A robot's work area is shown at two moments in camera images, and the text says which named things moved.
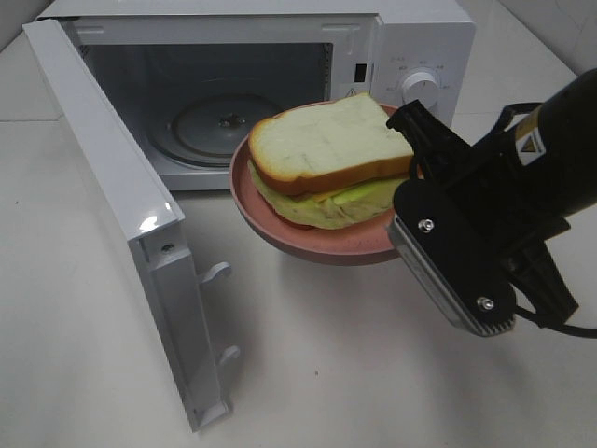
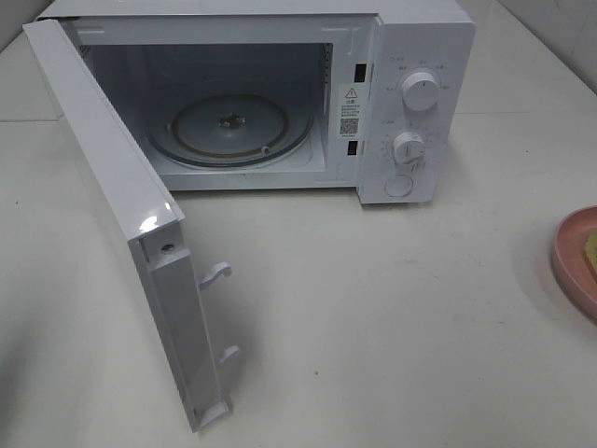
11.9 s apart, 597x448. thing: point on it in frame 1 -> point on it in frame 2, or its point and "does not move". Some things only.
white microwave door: [152, 217] does not move
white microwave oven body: [193, 77] does not move
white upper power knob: [423, 87] does not move
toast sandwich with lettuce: [332, 164] -> [590, 249]
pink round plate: [367, 243] -> [569, 247]
